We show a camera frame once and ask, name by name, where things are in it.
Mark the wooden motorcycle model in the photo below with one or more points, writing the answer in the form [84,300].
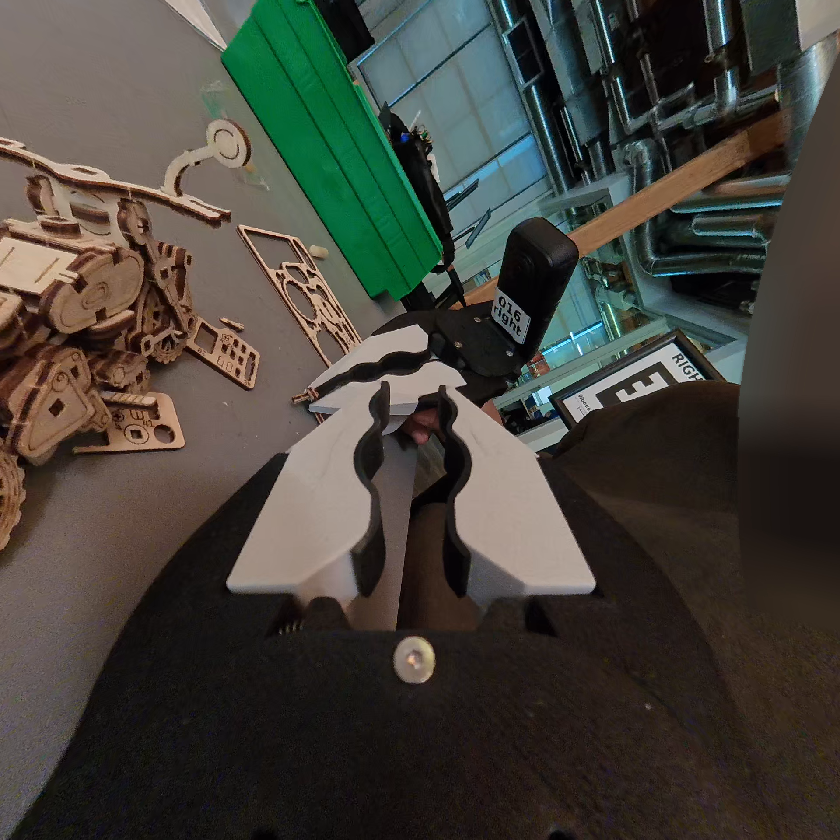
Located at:
[85,289]

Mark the grey desk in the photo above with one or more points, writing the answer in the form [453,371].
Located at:
[131,79]

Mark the small wooden pin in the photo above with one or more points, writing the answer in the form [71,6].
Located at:
[304,396]

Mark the black framed marker sign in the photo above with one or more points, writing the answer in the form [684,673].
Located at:
[630,387]

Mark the small wooden parts sheet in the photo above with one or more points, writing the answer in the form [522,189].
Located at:
[141,430]
[223,354]

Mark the silver ventilation ducts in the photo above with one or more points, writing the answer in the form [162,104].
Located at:
[689,98]

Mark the person's right hand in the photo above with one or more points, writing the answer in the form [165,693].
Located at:
[420,428]

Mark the person's brown trousers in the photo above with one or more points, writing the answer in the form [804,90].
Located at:
[656,472]

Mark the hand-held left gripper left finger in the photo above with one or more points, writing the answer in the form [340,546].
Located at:
[308,505]

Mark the green plastic crate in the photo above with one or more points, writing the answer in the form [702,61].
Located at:
[315,131]

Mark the wooden cutout frame sheet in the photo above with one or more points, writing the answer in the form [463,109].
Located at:
[286,267]

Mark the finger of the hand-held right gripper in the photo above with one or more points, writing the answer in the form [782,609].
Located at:
[387,346]
[410,384]

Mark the wooden beam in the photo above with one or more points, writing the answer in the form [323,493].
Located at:
[689,170]

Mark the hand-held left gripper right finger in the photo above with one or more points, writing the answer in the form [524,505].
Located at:
[512,518]

